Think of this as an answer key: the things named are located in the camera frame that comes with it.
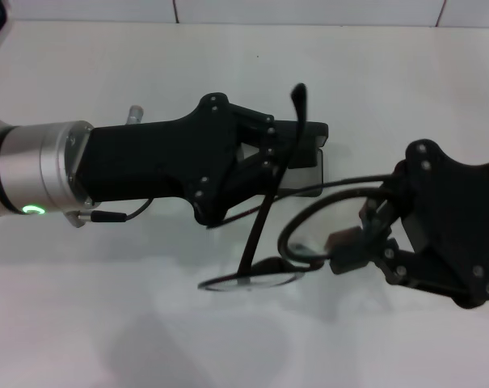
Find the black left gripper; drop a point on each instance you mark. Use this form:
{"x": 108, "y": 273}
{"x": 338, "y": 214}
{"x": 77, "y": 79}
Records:
{"x": 155, "y": 161}

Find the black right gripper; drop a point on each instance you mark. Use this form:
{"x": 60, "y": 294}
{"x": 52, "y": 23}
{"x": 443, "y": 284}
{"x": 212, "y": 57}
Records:
{"x": 462, "y": 218}

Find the black glasses case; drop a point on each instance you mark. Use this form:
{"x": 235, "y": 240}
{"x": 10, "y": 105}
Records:
{"x": 320, "y": 161}

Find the black glasses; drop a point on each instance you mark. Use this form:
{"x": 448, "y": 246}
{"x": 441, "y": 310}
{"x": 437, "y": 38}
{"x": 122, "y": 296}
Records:
{"x": 268, "y": 266}

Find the left gripper metal connector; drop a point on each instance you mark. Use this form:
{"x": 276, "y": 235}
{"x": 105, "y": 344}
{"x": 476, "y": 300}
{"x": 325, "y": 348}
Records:
{"x": 135, "y": 115}

